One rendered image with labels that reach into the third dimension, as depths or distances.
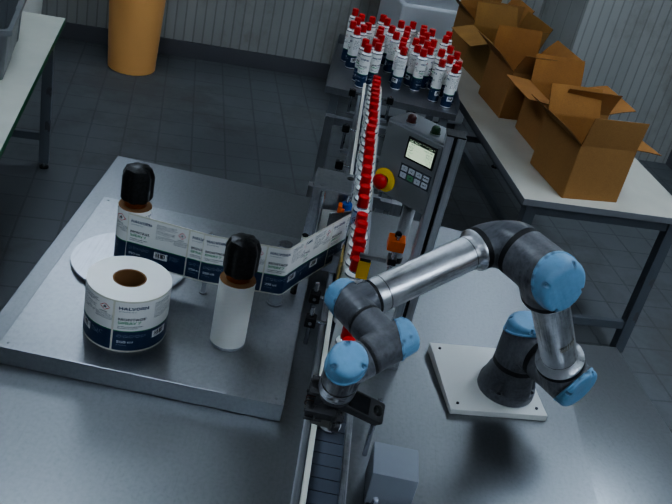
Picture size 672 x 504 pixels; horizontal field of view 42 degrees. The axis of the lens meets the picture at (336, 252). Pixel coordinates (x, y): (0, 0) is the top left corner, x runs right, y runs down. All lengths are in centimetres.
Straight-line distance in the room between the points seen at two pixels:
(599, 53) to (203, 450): 512
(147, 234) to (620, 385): 137
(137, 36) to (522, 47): 268
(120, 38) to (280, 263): 411
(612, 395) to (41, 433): 150
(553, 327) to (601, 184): 195
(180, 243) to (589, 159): 200
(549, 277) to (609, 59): 493
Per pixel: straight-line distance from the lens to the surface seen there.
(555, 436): 232
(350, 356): 159
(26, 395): 209
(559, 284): 181
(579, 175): 379
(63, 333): 219
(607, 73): 669
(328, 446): 198
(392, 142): 211
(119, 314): 208
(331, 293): 174
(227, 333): 215
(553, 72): 444
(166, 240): 233
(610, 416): 248
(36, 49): 419
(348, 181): 252
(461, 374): 236
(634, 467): 235
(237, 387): 208
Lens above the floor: 219
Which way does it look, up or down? 29 degrees down
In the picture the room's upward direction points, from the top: 13 degrees clockwise
